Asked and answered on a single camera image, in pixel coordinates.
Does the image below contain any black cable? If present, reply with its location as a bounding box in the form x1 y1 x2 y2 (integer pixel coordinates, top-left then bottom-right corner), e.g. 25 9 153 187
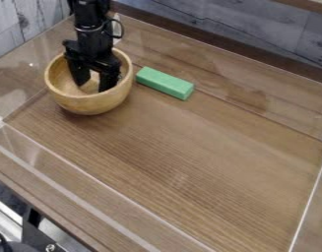
0 228 13 252

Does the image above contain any wooden bowl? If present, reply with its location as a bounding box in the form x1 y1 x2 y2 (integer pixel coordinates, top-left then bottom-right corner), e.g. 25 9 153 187
42 48 133 115

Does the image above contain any clear acrylic enclosure wall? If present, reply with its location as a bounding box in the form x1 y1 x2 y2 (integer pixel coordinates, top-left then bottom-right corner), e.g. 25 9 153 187
0 117 214 252

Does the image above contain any black metal base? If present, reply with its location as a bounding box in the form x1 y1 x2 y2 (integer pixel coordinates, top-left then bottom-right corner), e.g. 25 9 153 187
21 208 66 252

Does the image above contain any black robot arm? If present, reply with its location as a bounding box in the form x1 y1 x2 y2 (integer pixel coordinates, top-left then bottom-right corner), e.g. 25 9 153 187
62 0 121 92

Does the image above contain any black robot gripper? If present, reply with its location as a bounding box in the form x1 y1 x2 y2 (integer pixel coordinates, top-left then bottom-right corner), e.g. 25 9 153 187
61 31 120 93

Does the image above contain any green stick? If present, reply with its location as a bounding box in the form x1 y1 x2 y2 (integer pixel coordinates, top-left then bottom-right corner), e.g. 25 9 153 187
135 67 195 100

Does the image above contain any clear acrylic corner bracket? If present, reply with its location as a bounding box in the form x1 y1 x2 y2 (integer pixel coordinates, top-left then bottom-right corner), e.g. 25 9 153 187
112 13 121 45

